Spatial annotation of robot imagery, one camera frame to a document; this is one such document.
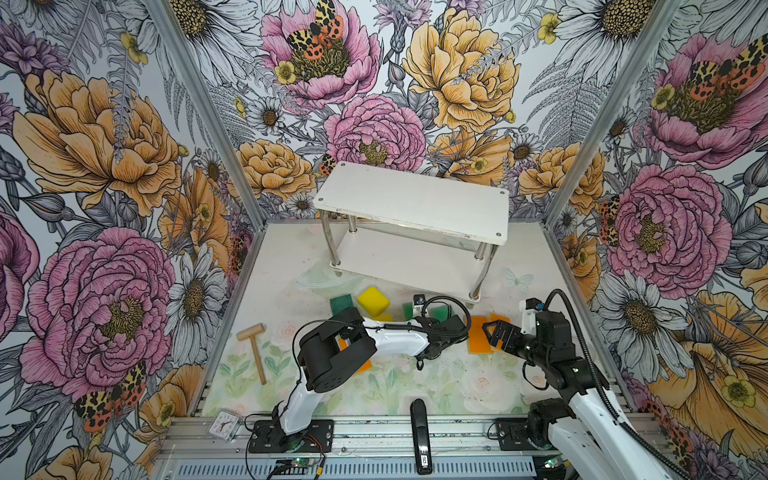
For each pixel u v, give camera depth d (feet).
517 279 3.45
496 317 3.08
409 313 2.79
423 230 2.44
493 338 2.39
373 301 3.20
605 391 1.73
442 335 2.19
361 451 2.40
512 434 2.43
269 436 2.40
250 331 3.00
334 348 1.73
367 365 2.78
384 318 3.10
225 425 2.44
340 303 3.11
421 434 2.31
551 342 2.00
